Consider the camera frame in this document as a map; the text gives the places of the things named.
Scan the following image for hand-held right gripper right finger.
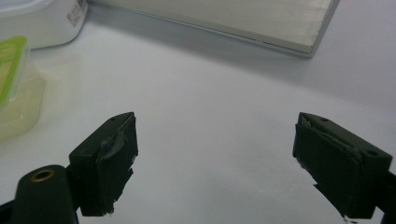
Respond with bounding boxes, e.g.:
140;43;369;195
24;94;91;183
292;112;392;218

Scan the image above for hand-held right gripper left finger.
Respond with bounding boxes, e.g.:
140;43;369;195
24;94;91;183
68;111;139;217

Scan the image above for clear container with green lid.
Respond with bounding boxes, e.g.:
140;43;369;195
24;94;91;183
0;35;47;142

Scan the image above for white plastic container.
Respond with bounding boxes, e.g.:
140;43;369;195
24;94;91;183
0;0;89;50

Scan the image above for grey metal-edged board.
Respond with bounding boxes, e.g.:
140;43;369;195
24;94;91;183
87;0;341;59

